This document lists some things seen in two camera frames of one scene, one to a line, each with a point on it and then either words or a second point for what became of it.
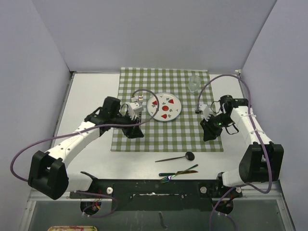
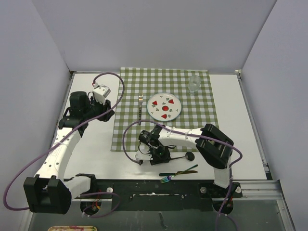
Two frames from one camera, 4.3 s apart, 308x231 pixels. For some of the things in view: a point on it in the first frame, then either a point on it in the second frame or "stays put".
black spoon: x=189 y=156 stays put
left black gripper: x=133 y=132 -> x=104 y=108
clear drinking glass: x=194 y=82 stays put
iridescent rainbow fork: x=169 y=178 stays put
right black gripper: x=210 y=133 -> x=166 y=158
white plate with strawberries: x=170 y=107 stays put
